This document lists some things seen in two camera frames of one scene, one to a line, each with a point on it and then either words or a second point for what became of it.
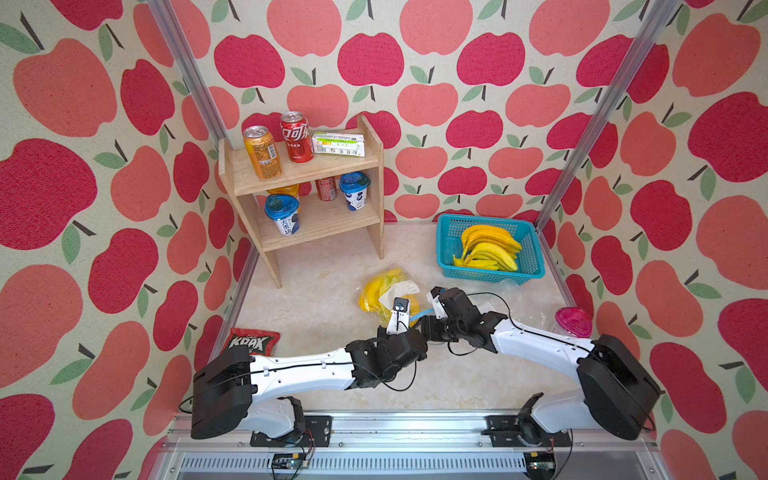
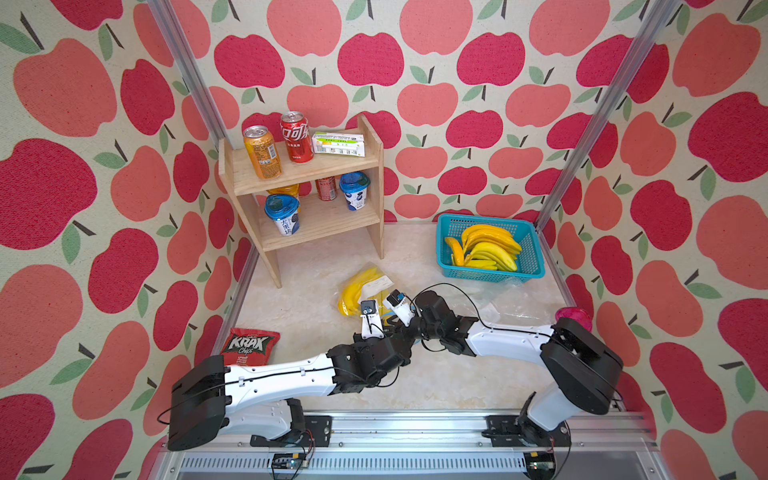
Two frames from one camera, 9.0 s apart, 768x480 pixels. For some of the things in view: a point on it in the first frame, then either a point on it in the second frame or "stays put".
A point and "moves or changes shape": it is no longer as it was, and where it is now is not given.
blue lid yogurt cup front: [283, 209] stays put
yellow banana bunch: [373, 288] to [351, 292]
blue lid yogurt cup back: [354, 185] stays put
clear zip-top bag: [376, 290] moves or changes shape
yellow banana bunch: [488, 247] stays put
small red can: [327, 188] stays put
